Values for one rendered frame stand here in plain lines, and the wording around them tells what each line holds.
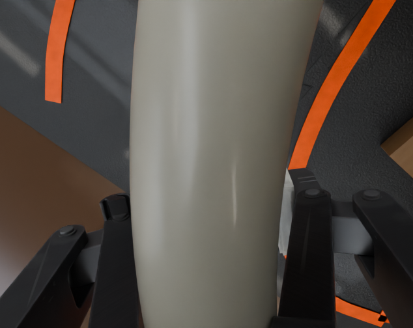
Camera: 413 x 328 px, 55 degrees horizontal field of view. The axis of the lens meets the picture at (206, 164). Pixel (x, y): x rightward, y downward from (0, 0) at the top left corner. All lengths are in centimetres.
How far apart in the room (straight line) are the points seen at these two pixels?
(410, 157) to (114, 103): 77
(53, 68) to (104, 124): 20
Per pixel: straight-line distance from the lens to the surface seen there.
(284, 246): 16
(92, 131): 116
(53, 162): 127
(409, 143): 108
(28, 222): 141
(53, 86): 117
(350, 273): 133
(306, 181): 17
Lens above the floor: 104
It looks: 67 degrees down
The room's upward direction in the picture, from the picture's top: 166 degrees counter-clockwise
